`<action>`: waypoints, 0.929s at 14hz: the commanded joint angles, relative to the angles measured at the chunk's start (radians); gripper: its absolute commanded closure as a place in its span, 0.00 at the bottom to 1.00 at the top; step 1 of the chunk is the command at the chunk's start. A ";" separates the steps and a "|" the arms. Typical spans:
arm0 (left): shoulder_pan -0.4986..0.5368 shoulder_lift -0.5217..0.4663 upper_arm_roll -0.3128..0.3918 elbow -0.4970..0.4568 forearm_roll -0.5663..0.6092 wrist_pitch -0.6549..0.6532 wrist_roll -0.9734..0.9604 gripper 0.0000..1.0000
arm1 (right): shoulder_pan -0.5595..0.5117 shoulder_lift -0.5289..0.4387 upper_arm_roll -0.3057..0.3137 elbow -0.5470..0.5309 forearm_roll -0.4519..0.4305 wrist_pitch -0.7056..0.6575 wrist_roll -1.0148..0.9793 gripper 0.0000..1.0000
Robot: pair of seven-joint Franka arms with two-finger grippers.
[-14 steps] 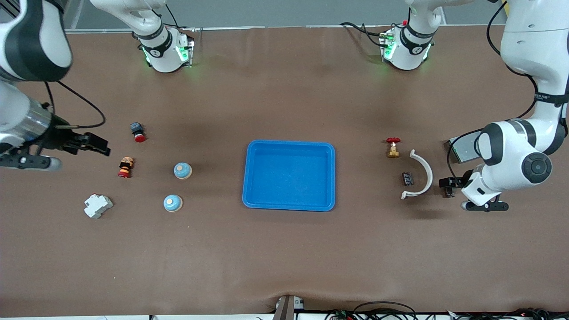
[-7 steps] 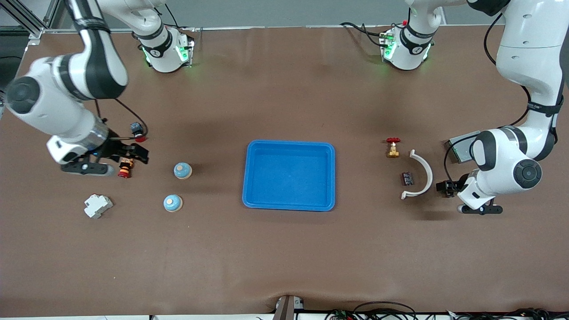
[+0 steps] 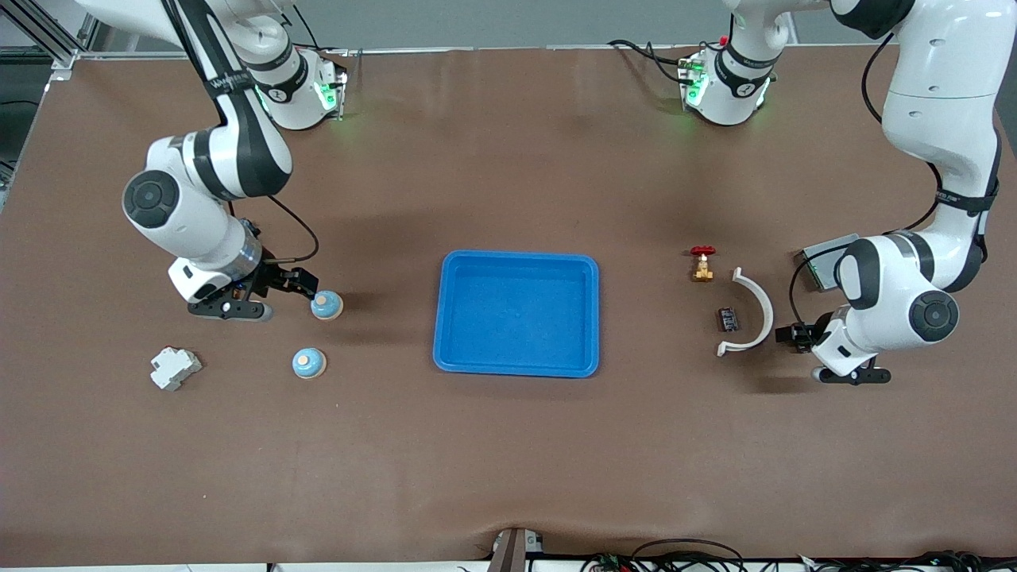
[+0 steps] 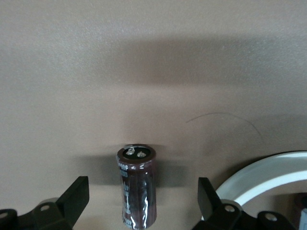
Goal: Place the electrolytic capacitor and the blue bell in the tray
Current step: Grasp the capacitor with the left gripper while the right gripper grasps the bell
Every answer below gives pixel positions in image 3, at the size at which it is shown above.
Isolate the blue plastic tray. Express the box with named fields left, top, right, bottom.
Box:
left=433, top=250, right=601, bottom=379

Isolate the grey metal box module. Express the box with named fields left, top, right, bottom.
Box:
left=795, top=234, right=860, bottom=293

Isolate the white circuit breaker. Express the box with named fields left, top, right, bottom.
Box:
left=149, top=346, right=203, bottom=392

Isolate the table cover mat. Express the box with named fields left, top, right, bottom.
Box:
left=0, top=44, right=1017, bottom=566

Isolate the white curved plastic bracket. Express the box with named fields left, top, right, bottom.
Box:
left=717, top=267, right=775, bottom=357

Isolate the black floor cable bundle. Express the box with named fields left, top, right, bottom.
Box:
left=580, top=539, right=1017, bottom=572

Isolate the aluminium frame corner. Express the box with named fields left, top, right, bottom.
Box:
left=16, top=0, right=108, bottom=72

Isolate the black arm base cable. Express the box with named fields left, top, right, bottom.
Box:
left=608, top=38, right=700, bottom=84

